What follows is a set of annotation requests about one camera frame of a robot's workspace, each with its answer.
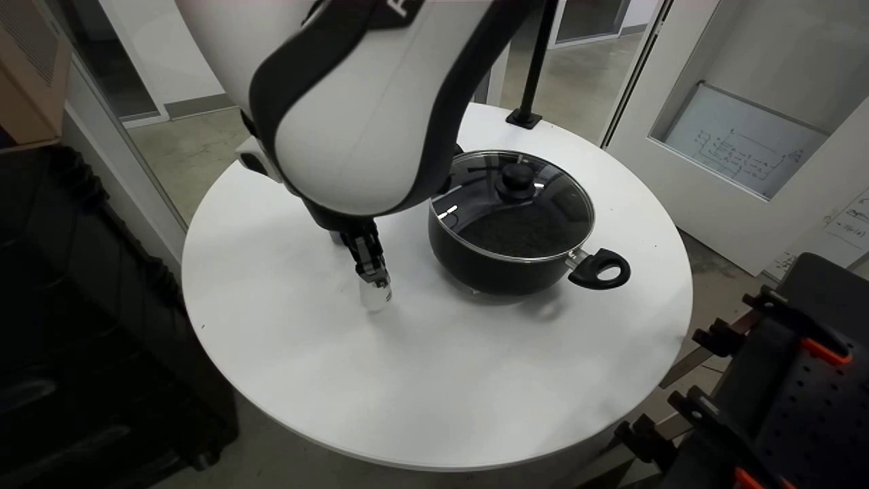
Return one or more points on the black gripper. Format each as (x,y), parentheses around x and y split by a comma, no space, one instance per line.
(359,235)

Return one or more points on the white round table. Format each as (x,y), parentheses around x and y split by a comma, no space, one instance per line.
(439,379)

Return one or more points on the whiteboard panel with paper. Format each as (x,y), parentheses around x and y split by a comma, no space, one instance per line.
(750,120)

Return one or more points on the black cooking pot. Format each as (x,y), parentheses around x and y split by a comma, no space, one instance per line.
(488,273)

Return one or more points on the glass pot lid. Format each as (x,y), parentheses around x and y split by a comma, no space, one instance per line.
(513,205)

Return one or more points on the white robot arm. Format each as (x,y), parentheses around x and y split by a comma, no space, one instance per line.
(353,103)

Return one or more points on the black camera stand pole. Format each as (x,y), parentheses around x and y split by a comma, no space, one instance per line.
(524,113)

